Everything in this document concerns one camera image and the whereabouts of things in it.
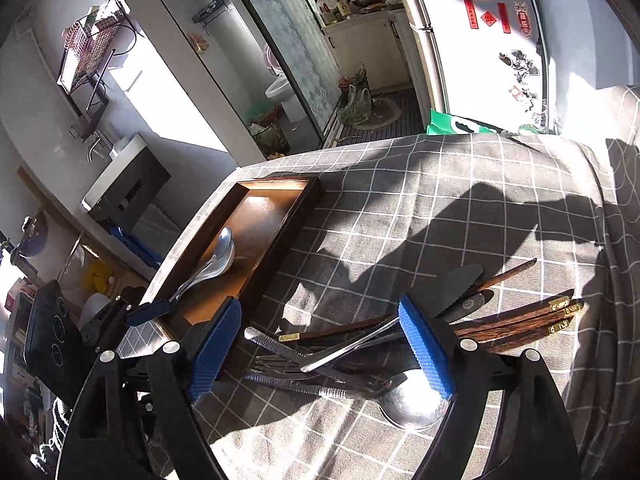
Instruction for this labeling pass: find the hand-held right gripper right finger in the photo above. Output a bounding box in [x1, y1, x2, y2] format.
[398, 294, 583, 480]

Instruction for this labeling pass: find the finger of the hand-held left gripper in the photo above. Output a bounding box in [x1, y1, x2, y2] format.
[100, 298, 172, 342]

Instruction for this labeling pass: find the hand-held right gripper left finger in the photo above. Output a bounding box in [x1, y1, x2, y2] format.
[55, 296, 243, 480]

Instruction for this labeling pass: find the metal spoon textured handle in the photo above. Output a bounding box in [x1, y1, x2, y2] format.
[242, 369, 449, 431]

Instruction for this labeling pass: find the dark metal fork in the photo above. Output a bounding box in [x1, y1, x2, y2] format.
[252, 352, 381, 386]

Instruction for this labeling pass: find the dark handle round logo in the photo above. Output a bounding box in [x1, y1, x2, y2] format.
[447, 289, 495, 322]

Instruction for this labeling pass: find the shiny smooth metal utensil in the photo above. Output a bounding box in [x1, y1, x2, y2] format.
[300, 316, 403, 374]

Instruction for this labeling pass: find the black serrated knife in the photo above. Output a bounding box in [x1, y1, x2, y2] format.
[435, 262, 486, 318]

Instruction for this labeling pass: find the smooth metal spoon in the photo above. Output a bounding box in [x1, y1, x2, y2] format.
[169, 226, 237, 303]

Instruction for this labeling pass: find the dark wooden chopstick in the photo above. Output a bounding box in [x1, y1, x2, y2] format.
[277, 312, 401, 345]

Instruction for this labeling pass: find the brown wooden tray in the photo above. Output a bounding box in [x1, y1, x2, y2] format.
[135, 175, 327, 356]

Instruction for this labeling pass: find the white bowl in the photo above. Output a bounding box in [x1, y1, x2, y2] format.
[80, 292, 116, 326]

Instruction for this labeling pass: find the yellow plastic bag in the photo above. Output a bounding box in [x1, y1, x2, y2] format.
[82, 260, 113, 293]

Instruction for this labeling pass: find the blue plastic crate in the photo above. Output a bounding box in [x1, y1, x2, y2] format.
[107, 225, 162, 267]

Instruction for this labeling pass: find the round grey object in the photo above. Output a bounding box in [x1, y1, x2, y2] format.
[21, 214, 49, 262]

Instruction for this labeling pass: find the white washbasin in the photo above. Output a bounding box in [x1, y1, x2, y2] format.
[82, 134, 148, 211]

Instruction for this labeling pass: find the grey checked tablecloth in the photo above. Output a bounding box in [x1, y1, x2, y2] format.
[117, 85, 640, 480]

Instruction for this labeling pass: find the metal faucet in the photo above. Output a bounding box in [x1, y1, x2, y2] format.
[70, 120, 108, 161]

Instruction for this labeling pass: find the trash bin green liner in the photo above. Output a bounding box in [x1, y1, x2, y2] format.
[249, 105, 292, 157]

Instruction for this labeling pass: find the green white plastic bag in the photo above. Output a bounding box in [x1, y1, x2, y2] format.
[427, 108, 502, 136]

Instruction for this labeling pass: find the plastic bag with vegetables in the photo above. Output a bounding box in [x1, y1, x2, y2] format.
[339, 65, 375, 126]

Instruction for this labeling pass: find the white refrigerator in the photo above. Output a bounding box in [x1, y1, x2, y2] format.
[387, 0, 556, 136]

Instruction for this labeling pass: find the white kitchen cabinet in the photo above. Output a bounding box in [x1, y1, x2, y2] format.
[320, 7, 416, 96]

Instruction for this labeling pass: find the frosted sliding glass door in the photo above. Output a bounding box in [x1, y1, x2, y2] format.
[215, 0, 341, 141]

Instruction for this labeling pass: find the group of fridge stickers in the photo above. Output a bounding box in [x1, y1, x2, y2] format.
[450, 0, 548, 128]

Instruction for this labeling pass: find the group of condiment bottles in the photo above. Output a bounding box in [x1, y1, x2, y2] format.
[315, 0, 352, 26]

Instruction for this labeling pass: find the wire wall rack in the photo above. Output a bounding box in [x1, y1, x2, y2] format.
[57, 0, 136, 111]

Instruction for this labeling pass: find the small black wall shelf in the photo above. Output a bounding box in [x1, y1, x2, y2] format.
[192, 0, 226, 26]

